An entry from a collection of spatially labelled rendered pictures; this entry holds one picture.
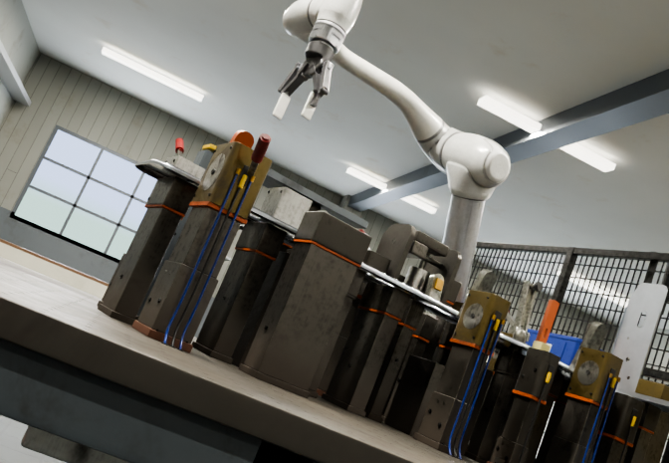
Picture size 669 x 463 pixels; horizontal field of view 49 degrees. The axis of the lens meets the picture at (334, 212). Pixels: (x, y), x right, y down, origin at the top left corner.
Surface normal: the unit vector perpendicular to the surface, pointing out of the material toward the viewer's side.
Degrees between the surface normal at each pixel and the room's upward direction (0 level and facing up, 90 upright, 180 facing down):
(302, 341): 90
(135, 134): 90
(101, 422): 90
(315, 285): 90
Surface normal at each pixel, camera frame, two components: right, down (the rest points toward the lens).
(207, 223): 0.47, 0.00
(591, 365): -0.79, -0.43
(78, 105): 0.27, -0.10
